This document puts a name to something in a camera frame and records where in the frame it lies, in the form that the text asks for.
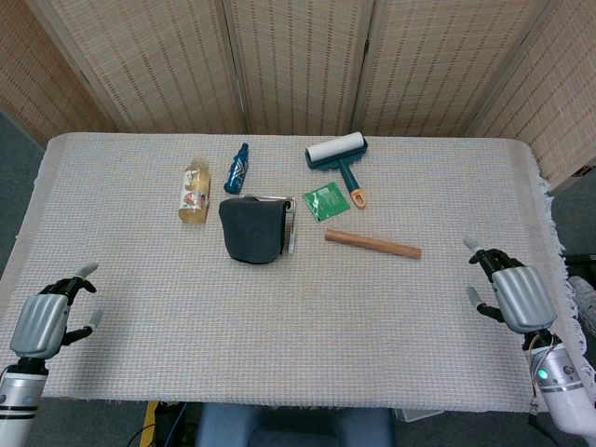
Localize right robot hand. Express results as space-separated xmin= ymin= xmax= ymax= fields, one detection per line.
xmin=462 ymin=237 xmax=559 ymax=336

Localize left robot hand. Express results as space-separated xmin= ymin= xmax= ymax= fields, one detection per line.
xmin=8 ymin=262 xmax=104 ymax=359

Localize yellow cloth with black trim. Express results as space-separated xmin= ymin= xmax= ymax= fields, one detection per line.
xmin=218 ymin=195 xmax=291 ymax=265

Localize metal wire stand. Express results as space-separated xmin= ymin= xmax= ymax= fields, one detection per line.
xmin=241 ymin=193 xmax=299 ymax=256

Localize wooden rolling pin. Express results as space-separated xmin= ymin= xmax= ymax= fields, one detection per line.
xmin=324 ymin=228 xmax=423 ymax=261

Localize clear bottle with yellow liquid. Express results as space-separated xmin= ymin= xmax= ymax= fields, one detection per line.
xmin=177 ymin=157 xmax=213 ymax=225

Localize green sachet packet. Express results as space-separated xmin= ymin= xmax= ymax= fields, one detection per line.
xmin=302 ymin=182 xmax=351 ymax=224

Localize white woven tablecloth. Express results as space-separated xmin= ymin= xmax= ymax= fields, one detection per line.
xmin=0 ymin=132 xmax=586 ymax=415

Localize teal lint roller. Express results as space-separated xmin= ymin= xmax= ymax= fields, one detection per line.
xmin=305 ymin=130 xmax=369 ymax=210

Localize blue patterned bottle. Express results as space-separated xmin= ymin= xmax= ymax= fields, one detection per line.
xmin=223 ymin=142 xmax=251 ymax=196

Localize blue grey seat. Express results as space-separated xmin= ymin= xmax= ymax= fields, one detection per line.
xmin=194 ymin=403 xmax=397 ymax=447

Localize woven folding screen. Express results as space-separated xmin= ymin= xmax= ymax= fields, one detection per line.
xmin=0 ymin=0 xmax=596 ymax=196

